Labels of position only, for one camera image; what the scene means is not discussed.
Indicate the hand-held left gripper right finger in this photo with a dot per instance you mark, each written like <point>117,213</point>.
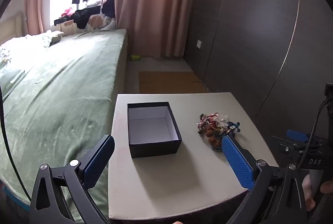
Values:
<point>236,161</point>

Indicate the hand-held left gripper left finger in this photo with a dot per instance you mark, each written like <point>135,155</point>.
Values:
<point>97,161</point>

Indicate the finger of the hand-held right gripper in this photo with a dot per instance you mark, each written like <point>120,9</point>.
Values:
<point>296,135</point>

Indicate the pile of mixed jewelry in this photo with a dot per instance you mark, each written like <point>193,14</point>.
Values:
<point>217,125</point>

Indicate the black cardboard box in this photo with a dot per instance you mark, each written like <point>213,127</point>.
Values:
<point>153,125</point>

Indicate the person's right hand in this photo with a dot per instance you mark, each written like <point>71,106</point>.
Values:
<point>309,192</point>

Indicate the beige small table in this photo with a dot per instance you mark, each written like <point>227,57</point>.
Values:
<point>203,182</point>

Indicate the bed with green sheet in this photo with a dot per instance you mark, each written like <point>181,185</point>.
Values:
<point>65,88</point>

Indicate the dark grey wardrobe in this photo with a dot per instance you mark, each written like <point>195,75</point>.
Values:
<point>247,44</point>

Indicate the flat brown cardboard sheet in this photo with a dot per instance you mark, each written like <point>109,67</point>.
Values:
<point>169,82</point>

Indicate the small green object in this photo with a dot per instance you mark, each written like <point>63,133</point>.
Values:
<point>135,57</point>

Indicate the floral duvet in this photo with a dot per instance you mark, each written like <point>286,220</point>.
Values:
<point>23,49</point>

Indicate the patterned cushion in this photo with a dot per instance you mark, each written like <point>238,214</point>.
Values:
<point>97,21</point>

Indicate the dark clothes heap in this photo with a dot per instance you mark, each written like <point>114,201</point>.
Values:
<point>82,17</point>

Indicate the beige headboard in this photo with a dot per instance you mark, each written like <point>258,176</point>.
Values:
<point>10,28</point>

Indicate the wide pink curtain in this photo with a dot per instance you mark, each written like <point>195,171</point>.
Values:
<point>156,0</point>

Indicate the white wall outlet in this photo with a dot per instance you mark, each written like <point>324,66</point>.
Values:
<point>199,44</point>

